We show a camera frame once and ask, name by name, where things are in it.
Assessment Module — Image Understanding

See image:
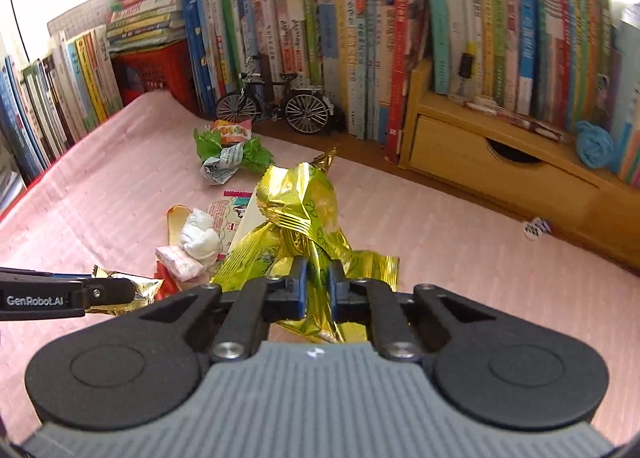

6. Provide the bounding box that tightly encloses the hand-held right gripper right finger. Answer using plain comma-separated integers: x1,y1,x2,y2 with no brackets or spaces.
327,259,501,364

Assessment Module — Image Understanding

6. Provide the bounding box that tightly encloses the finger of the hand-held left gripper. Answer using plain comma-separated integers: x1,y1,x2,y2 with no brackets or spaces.
82,276,137,311

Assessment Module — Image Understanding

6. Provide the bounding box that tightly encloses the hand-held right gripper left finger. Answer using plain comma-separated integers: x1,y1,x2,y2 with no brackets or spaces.
140,258,308,363

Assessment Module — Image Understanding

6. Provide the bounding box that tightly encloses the small gold foil wrapper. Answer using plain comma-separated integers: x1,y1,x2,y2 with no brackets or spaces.
85,265,166,316
312,148,338,171

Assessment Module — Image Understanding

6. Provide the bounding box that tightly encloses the red chili pepper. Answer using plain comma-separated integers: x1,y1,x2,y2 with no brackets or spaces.
154,263,181,299

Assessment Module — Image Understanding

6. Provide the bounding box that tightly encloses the pink white small wrapper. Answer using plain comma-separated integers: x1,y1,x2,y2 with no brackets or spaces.
155,245,206,281

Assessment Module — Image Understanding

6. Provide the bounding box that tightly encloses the white blue paper bag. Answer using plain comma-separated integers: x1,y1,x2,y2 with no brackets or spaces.
230,195,273,253

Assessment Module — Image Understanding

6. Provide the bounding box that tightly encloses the large gold foil snack bag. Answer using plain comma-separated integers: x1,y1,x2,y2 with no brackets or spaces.
210,163,401,345

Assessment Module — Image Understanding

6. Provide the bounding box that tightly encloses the orange peel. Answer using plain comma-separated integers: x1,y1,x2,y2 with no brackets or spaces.
166,205,193,246

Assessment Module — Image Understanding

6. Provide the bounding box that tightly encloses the white tissue wad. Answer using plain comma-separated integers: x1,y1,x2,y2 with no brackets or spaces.
180,208,223,261

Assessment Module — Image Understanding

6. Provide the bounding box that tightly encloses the pink striped snack wrapper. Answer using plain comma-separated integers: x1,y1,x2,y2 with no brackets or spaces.
207,190,253,251

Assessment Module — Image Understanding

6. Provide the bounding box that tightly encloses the green wrapper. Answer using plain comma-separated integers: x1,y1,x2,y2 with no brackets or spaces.
194,119,276,186

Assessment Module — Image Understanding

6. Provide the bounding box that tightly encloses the pink striped tablecloth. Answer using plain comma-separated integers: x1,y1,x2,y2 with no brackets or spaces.
0,90,640,444

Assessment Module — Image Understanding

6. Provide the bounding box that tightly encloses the black model bicycle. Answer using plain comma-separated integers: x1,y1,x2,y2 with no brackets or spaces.
215,70,335,135

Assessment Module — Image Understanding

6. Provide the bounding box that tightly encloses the wooden desk organizer with drawer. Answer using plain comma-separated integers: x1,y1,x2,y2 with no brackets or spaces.
384,58,640,276

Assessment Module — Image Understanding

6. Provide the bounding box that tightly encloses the row of upright books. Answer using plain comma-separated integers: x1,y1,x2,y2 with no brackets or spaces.
177,0,431,163
420,0,640,183
0,25,125,183

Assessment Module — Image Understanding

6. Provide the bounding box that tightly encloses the small white tag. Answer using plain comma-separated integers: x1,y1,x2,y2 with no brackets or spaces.
522,218,551,239

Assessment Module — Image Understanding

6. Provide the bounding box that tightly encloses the red plastic crate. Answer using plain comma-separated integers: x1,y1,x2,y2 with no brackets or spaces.
111,40,198,111

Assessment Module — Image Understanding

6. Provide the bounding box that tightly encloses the dark red pen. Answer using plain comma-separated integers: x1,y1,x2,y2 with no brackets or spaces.
450,95,566,141

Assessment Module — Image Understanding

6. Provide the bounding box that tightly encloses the black yellow marker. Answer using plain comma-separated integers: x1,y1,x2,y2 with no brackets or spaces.
459,40,476,79

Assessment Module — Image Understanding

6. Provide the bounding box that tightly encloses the stack of flat books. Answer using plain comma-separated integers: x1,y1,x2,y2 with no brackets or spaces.
105,0,187,54

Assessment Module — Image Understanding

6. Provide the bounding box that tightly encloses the white grid board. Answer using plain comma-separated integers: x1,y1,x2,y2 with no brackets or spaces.
47,0,126,38

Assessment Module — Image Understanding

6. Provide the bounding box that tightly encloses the blue crumpled cloth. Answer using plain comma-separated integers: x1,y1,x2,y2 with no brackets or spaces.
574,120,616,169

